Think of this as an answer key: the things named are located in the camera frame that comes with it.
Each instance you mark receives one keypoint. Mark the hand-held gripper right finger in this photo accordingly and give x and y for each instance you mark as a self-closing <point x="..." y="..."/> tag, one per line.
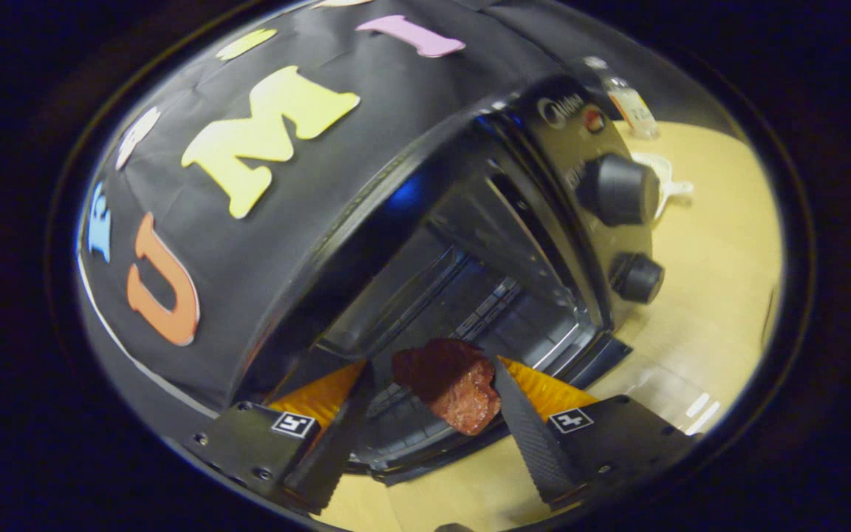
<point x="536" y="443"/>

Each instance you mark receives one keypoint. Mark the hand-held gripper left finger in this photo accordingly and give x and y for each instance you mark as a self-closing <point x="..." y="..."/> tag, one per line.
<point x="333" y="451"/>

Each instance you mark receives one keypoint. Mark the reddish brown meat slice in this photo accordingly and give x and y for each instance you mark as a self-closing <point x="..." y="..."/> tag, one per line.
<point x="462" y="395"/>

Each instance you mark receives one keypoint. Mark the black toaster oven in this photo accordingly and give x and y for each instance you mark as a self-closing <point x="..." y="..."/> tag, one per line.
<point x="573" y="244"/>

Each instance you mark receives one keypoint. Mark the white divided plate of grains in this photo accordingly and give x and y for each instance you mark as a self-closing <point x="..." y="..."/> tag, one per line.
<point x="658" y="181"/>

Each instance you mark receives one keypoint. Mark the clear plastic bottle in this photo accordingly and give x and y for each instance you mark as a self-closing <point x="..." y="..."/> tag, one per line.
<point x="632" y="107"/>

